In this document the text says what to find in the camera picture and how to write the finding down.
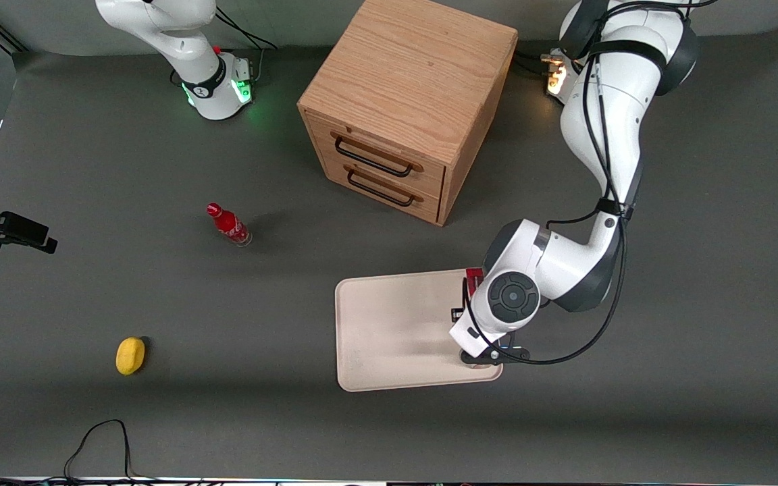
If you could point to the dark gray table mat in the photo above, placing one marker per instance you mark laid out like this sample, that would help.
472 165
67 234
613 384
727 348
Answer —
699 371

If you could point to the beige rectangular tray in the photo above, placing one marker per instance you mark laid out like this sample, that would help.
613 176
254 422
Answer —
396 331

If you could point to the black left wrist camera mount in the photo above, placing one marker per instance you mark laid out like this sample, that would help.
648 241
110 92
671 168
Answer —
504 354

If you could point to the red cola bottle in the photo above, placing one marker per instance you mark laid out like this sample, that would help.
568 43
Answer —
229 225

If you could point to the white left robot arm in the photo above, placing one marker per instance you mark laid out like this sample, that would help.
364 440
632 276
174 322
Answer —
598 121

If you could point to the yellow lemon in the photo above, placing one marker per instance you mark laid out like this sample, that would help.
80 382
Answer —
130 356

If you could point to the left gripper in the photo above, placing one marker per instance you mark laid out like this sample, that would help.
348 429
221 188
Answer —
455 314

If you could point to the wooden drawer cabinet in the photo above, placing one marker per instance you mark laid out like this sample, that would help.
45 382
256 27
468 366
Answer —
409 74

